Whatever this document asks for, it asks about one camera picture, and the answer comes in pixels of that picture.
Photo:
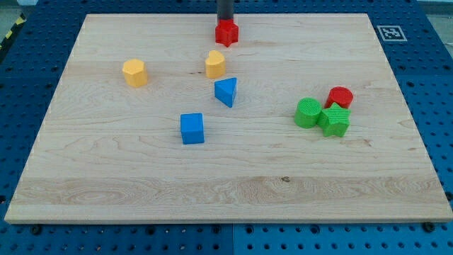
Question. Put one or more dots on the red cylinder block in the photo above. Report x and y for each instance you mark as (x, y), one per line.
(340, 95)

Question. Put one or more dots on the blue triangle block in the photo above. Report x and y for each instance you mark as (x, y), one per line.
(225, 91)

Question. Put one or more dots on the light wooden board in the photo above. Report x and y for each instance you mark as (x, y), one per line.
(110, 153)

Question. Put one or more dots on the white fiducial marker tag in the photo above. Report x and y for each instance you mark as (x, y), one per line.
(391, 33)

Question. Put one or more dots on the yellow hexagon block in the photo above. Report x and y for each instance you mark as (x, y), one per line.
(135, 72)

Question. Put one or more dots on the green cylinder block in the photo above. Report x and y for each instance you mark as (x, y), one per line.
(307, 112)

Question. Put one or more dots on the yellow heart block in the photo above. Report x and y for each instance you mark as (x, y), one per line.
(215, 64)

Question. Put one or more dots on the blue cube block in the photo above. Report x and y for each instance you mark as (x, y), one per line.
(192, 128)

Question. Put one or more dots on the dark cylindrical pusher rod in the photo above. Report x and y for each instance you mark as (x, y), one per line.
(225, 9)

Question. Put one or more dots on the green star block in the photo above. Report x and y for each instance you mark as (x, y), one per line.
(334, 121)

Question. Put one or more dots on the red star block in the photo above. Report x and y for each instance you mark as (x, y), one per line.
(226, 32)

